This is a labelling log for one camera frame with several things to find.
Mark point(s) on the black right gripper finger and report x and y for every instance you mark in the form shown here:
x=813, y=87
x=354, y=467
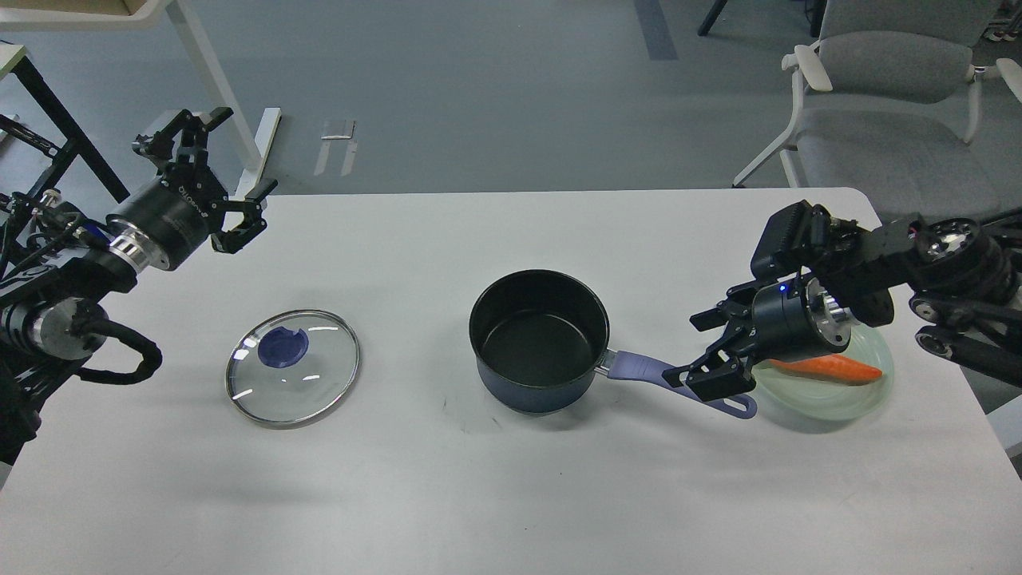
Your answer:
x=722, y=371
x=735, y=308

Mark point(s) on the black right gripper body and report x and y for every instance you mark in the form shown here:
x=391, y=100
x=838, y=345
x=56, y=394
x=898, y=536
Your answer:
x=798, y=319

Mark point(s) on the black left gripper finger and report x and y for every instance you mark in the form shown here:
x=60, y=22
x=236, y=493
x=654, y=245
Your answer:
x=251, y=224
x=180, y=143

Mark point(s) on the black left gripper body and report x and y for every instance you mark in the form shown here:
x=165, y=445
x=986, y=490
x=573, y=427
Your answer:
x=176, y=218

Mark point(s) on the glass pot lid blue knob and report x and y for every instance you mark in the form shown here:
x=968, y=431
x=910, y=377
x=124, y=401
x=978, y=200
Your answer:
x=293, y=369

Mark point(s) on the blue saucepan with handle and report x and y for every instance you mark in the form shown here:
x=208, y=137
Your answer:
x=539, y=338

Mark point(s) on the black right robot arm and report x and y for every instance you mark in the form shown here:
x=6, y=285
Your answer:
x=814, y=275

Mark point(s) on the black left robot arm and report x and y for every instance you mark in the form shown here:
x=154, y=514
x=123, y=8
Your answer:
x=58, y=265

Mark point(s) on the toy carrot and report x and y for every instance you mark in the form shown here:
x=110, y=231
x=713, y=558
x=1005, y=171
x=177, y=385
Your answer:
x=832, y=368

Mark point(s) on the clear green plate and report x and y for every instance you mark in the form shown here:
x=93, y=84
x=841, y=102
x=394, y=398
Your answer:
x=825, y=397

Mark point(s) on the black metal rack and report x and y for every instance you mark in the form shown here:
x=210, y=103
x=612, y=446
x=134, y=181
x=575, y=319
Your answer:
x=76, y=146

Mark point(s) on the grey office chair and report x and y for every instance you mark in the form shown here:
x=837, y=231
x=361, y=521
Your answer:
x=887, y=101

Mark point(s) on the white desk frame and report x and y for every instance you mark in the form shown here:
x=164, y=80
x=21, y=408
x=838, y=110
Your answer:
x=252, y=144

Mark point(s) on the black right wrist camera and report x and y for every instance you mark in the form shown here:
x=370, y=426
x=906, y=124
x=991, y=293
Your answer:
x=794, y=237

